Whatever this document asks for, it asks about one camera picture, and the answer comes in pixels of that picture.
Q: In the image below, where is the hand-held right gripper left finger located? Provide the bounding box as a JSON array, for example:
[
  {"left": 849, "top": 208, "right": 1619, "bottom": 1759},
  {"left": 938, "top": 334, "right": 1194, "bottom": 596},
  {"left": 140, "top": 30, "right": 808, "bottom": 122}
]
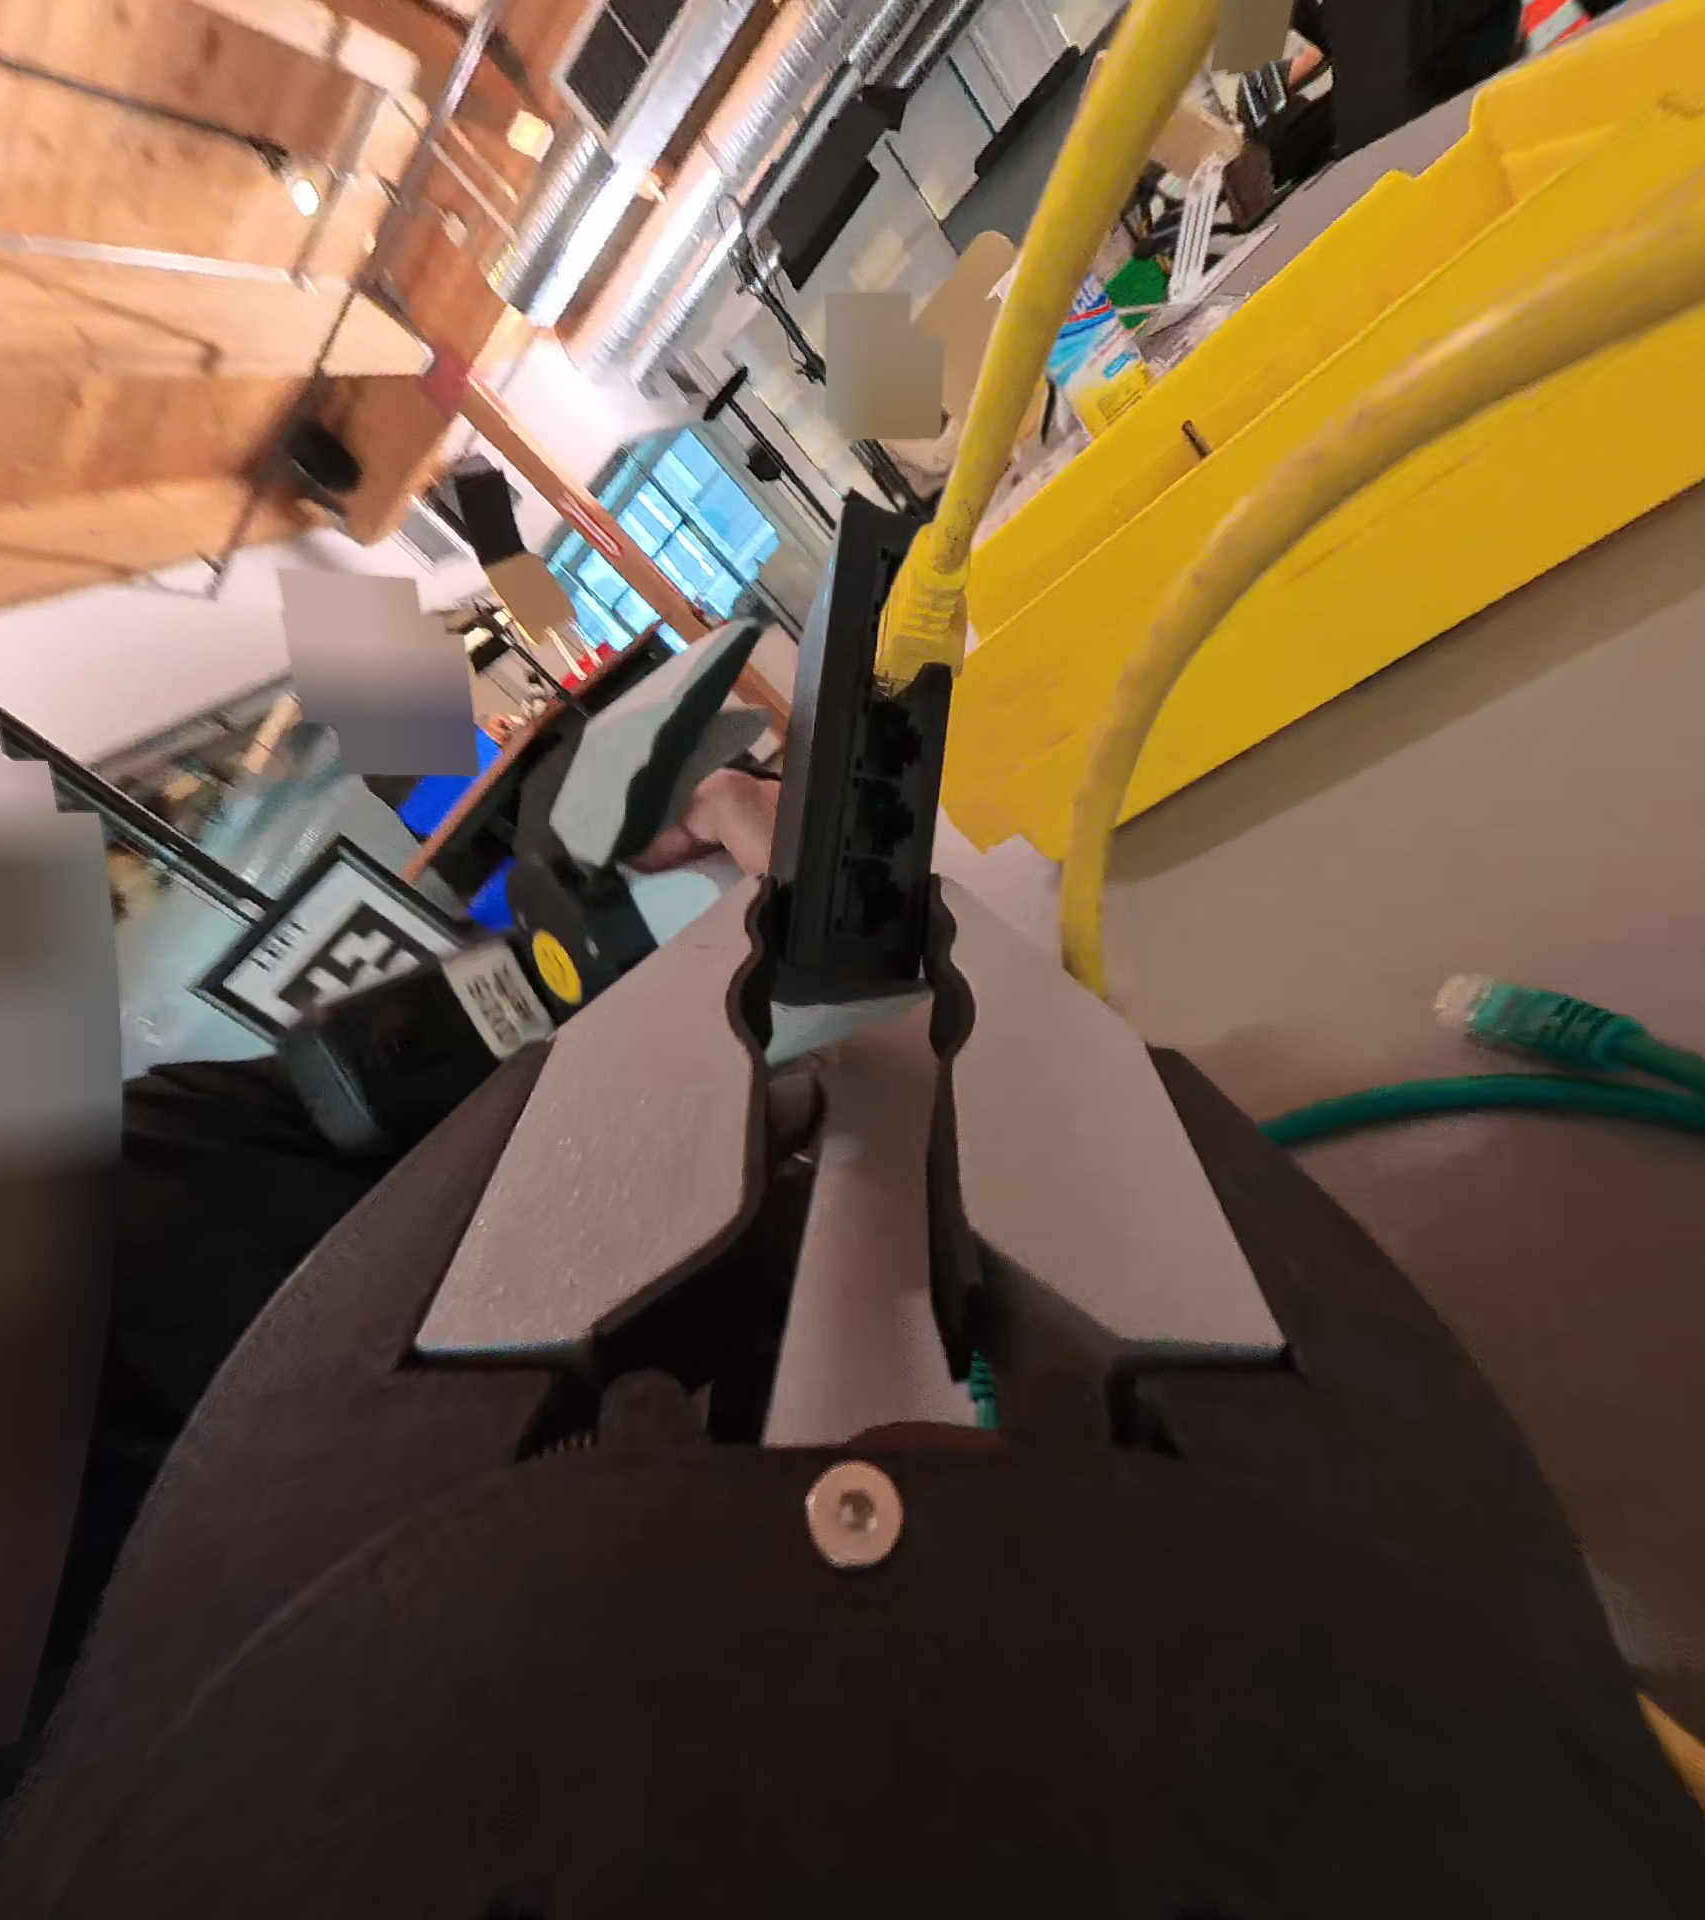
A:
[{"left": 415, "top": 875, "right": 778, "bottom": 1360}]

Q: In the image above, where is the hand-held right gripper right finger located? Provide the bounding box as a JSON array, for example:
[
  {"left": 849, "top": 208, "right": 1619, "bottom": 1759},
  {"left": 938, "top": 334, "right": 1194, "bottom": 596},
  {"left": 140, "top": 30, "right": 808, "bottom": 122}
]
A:
[{"left": 925, "top": 875, "right": 1290, "bottom": 1389}]

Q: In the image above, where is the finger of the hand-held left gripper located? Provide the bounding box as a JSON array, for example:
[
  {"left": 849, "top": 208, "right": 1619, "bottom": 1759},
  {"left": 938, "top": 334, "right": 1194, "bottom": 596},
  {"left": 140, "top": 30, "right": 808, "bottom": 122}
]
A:
[{"left": 546, "top": 618, "right": 774, "bottom": 872}]

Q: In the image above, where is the black network switch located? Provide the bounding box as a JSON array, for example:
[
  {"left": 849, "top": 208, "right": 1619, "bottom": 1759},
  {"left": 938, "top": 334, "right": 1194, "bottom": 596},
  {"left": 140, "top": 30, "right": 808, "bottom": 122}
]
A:
[{"left": 766, "top": 494, "right": 954, "bottom": 1007}]

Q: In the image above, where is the yellow ethernet cable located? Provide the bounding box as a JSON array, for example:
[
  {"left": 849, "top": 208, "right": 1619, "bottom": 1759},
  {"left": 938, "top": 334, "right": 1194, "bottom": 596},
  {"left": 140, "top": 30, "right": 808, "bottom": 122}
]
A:
[{"left": 875, "top": 0, "right": 1705, "bottom": 1899}]

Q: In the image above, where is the green ethernet cable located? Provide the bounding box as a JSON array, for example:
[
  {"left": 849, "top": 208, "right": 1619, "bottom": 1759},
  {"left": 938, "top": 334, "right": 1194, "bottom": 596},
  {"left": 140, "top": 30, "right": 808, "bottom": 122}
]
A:
[{"left": 968, "top": 971, "right": 1705, "bottom": 1430}]

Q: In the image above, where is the person's left hand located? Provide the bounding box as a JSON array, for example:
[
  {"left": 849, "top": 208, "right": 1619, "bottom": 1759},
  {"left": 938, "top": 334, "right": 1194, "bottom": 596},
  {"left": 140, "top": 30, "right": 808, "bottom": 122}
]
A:
[{"left": 630, "top": 775, "right": 782, "bottom": 880}]

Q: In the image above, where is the person's dark clothing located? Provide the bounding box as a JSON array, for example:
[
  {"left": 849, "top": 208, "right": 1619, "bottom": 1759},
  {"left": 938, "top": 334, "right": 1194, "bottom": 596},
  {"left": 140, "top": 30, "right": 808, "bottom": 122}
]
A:
[{"left": 42, "top": 1050, "right": 555, "bottom": 1802}]

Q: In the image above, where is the blue wipes pack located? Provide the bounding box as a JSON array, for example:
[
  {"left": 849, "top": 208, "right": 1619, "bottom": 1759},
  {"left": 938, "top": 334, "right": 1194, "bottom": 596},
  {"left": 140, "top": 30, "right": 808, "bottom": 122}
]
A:
[{"left": 1060, "top": 276, "right": 1158, "bottom": 437}]

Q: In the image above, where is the yellow plastic bin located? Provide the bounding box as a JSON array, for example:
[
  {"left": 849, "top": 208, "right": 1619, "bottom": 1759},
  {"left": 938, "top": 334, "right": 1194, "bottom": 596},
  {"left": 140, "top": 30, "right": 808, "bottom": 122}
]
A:
[{"left": 942, "top": 0, "right": 1705, "bottom": 857}]

